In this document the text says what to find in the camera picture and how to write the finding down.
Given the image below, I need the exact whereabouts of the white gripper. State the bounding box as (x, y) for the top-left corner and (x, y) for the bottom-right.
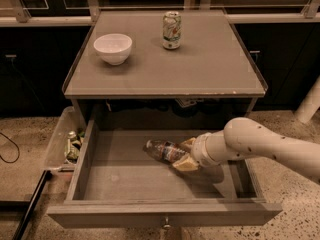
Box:
(172, 133), (217, 172)

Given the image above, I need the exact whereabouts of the clear plastic water bottle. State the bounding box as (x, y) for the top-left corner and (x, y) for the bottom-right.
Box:
(143, 140), (191, 170)

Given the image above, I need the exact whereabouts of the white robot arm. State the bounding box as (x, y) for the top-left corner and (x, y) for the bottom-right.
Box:
(173, 117), (320, 184)

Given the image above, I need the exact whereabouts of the metal drawer knob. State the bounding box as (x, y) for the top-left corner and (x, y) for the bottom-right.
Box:
(162, 218), (171, 230)

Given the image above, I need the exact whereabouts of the grey open top drawer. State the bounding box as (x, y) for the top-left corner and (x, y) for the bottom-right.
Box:
(47, 119), (282, 228)

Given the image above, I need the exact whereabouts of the grey wooden cabinet counter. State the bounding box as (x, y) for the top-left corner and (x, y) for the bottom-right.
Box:
(61, 9), (269, 132)

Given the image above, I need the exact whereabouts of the small bottle in bin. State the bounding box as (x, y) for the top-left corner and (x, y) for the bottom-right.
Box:
(67, 131), (77, 141)

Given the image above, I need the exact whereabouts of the clear plastic storage bin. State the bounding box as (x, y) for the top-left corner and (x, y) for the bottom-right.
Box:
(43, 106), (86, 181)

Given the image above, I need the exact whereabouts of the white ceramic bowl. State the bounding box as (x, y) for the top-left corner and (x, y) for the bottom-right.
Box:
(93, 34), (133, 65)

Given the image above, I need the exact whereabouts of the green white soda can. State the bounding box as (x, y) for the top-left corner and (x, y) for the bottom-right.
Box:
(163, 11), (182, 50)

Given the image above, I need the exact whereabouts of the black floor rail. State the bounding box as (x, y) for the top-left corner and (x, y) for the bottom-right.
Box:
(0, 170), (52, 240)

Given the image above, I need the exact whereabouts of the black cable on floor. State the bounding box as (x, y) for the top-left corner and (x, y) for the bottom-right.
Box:
(0, 132), (21, 164)

